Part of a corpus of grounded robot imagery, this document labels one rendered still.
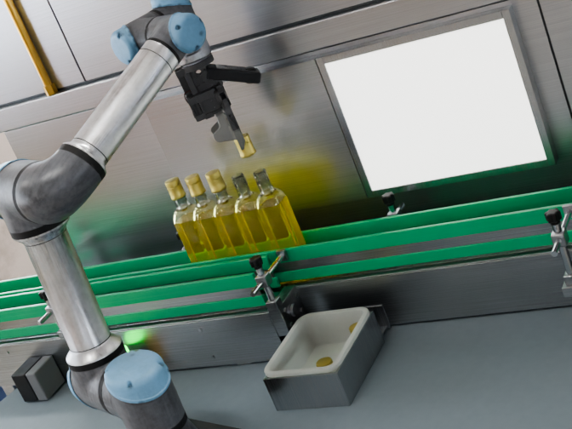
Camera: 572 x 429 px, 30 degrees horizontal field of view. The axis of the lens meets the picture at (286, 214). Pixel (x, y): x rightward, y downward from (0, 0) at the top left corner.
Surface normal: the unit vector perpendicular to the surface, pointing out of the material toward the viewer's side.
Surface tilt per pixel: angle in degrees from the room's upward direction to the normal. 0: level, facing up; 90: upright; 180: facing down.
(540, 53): 90
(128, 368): 9
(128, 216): 90
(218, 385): 0
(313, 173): 90
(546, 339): 0
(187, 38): 91
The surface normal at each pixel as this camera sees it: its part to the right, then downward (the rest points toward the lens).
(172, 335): -0.38, 0.47
